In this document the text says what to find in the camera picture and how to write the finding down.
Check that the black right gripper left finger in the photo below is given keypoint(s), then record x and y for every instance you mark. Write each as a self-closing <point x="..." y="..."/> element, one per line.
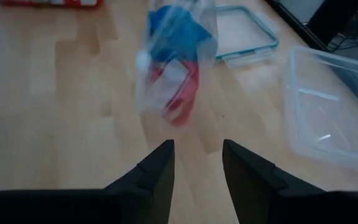
<point x="154" y="183"/>

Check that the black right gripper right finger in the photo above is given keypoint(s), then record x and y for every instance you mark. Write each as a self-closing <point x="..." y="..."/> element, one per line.
<point x="250" y="186"/>

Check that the clear zip plastic bag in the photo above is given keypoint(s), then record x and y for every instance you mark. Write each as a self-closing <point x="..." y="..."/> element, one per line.
<point x="154" y="93"/>

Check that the red bandage roll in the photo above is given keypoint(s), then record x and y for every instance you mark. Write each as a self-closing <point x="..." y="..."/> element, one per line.
<point x="185" y="93"/>

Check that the clear plastic container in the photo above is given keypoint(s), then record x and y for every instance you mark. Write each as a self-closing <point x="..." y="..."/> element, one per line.
<point x="322" y="118"/>

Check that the blue bandage strip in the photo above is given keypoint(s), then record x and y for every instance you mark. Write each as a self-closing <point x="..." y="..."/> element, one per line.
<point x="179" y="34"/>

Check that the teal-rimmed container lid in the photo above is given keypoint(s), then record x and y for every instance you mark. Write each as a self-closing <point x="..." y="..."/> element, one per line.
<point x="272" y="37"/>

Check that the black tower fan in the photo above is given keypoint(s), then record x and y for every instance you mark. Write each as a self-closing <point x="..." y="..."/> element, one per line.
<point x="334" y="18"/>

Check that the red first aid kit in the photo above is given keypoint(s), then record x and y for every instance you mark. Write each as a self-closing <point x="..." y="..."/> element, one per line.
<point x="51" y="2"/>

